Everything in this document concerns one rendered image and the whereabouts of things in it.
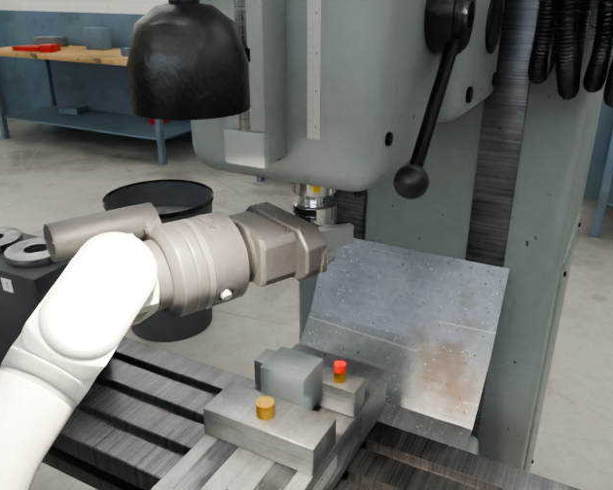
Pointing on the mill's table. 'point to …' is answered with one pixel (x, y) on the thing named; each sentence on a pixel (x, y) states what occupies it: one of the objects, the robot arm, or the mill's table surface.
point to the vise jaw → (309, 429)
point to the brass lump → (265, 407)
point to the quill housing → (343, 93)
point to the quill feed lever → (436, 39)
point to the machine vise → (245, 463)
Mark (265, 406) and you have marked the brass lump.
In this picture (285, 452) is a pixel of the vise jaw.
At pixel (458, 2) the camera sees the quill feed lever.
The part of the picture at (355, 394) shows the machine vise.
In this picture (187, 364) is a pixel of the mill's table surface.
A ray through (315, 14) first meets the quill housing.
